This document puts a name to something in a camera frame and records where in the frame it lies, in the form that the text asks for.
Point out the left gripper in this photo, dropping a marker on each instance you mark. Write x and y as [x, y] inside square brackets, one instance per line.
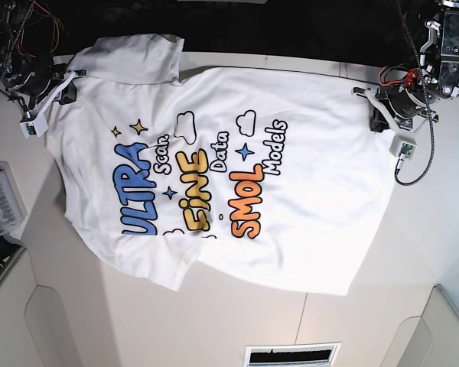
[401, 103]

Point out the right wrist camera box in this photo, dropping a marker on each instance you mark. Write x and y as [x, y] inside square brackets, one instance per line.
[35, 127]

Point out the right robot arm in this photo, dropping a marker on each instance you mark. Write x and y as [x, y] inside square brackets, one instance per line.
[15, 18]

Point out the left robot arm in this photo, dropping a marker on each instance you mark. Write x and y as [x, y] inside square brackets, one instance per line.
[436, 62]

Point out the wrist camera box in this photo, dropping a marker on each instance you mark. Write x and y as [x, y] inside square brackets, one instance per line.
[402, 147]
[35, 127]

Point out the clear plastic parts box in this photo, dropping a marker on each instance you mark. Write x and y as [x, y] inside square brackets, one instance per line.
[12, 209]

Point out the white printed t-shirt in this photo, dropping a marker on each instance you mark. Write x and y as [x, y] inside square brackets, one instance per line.
[273, 177]

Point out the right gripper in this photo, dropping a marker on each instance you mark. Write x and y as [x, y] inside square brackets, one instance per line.
[35, 87]

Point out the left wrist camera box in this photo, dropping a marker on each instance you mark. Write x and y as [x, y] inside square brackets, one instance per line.
[402, 147]

